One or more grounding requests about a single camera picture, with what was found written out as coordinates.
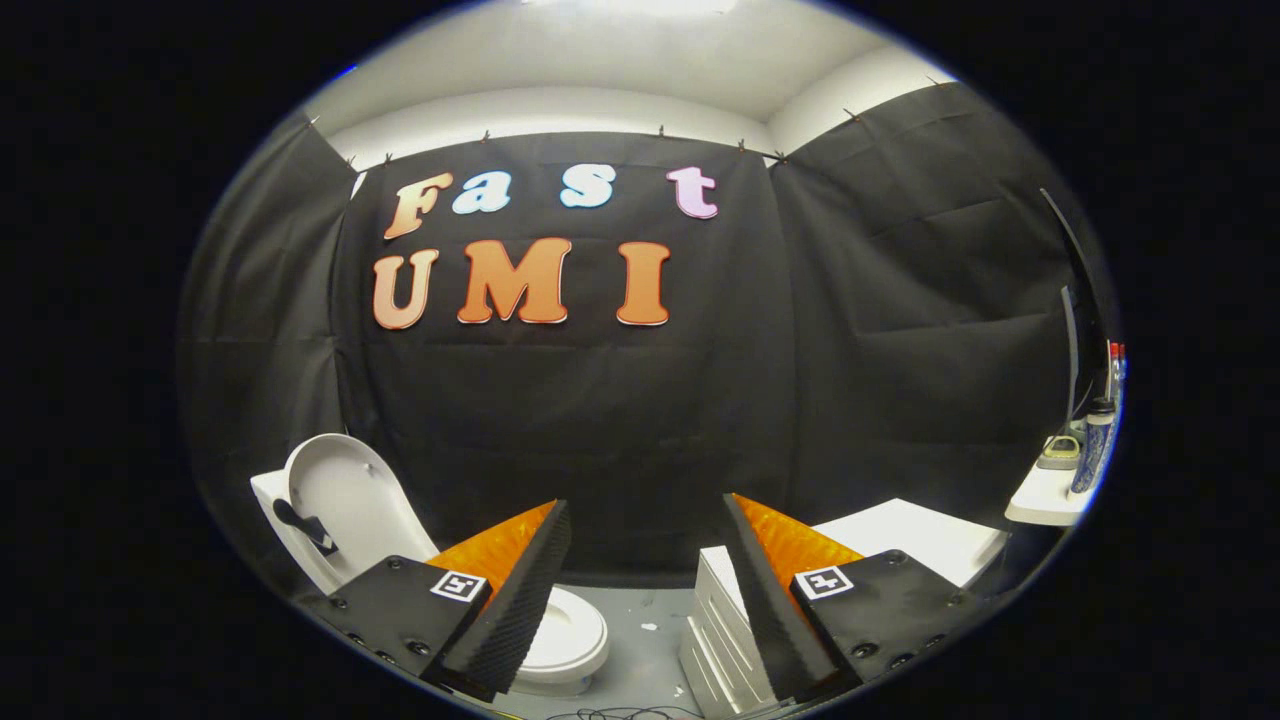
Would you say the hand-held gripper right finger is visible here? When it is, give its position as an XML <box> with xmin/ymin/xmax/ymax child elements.
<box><xmin>722</xmin><ymin>492</ymin><xmax>991</xmax><ymax>705</ymax></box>

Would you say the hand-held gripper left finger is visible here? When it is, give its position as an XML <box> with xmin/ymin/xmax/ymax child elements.
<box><xmin>300</xmin><ymin>498</ymin><xmax>573</xmax><ymax>704</ymax></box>

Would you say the white toilet lid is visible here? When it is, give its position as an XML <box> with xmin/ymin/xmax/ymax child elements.
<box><xmin>283</xmin><ymin>433</ymin><xmax>439</xmax><ymax>593</ymax></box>

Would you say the white ceramic toilet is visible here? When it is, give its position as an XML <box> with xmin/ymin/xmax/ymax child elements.
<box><xmin>250</xmin><ymin>433</ymin><xmax>611</xmax><ymax>698</ymax></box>

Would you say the white cabinet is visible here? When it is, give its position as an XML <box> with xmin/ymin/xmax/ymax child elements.
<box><xmin>678</xmin><ymin>498</ymin><xmax>1009</xmax><ymax>719</ymax></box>

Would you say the black backdrop cloth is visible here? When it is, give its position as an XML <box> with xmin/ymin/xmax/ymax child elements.
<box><xmin>178</xmin><ymin>80</ymin><xmax>1101</xmax><ymax>591</ymax></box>

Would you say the blue patterned bottle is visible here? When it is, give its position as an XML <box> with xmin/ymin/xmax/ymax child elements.
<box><xmin>1070</xmin><ymin>398</ymin><xmax>1117</xmax><ymax>496</ymax></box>

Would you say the dark curved pole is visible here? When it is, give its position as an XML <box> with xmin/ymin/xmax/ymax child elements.
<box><xmin>1040</xmin><ymin>188</ymin><xmax>1113</xmax><ymax>431</ymax></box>

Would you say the black cable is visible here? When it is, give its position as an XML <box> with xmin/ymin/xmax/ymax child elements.
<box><xmin>545</xmin><ymin>705</ymin><xmax>701</xmax><ymax>720</ymax></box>

